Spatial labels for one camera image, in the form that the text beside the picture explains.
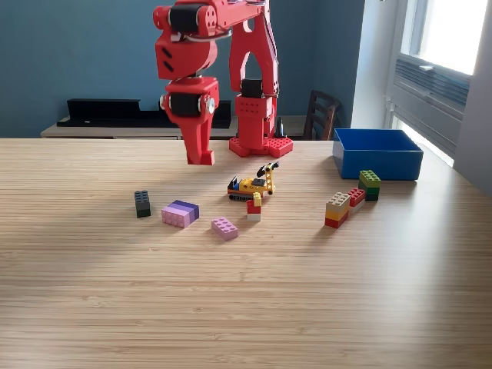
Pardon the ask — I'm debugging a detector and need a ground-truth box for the pale wooden sideboard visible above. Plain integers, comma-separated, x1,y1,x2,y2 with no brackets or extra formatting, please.
40,115,308,141

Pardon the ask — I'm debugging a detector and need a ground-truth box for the dark wooden chair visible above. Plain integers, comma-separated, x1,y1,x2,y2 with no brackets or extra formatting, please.
303,89,342,141

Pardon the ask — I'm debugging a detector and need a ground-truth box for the red on white brick stack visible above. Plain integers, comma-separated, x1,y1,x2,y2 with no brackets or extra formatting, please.
347,187,367,216

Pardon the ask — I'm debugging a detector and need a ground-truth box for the dark grey black brick stack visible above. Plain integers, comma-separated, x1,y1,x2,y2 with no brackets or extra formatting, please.
134,190,152,219

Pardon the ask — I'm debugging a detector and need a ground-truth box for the yellow red white brick stack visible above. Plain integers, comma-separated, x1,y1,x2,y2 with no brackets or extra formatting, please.
246,191,263,222

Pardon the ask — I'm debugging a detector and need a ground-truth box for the small yellow toy digger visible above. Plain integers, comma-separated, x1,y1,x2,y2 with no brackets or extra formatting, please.
227,161,281,202

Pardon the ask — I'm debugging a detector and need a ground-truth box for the blue plastic bin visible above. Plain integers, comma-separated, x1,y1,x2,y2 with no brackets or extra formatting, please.
332,128,424,181

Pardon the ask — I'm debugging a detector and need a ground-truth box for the pink lego brick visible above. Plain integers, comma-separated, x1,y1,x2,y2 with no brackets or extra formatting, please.
211,217,239,241

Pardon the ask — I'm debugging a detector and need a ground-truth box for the tan yellow red brick stack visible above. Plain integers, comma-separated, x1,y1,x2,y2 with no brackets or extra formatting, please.
324,191,351,229

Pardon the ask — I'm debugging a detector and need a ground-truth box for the black wall shelf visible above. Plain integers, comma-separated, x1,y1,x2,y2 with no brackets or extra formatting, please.
56,98,232,129

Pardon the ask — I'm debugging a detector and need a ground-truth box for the bright window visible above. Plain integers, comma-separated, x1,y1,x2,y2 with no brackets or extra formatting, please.
399,0,492,77

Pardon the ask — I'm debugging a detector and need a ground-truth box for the pink purple brick stack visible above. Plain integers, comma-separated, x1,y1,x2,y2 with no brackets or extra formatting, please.
161,199,201,229

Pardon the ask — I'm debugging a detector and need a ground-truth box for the grey window vent unit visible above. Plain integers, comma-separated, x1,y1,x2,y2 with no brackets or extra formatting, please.
386,53,472,157

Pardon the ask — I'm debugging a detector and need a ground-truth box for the green brick stack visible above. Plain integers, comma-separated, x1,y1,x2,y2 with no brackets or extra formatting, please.
357,169,382,202

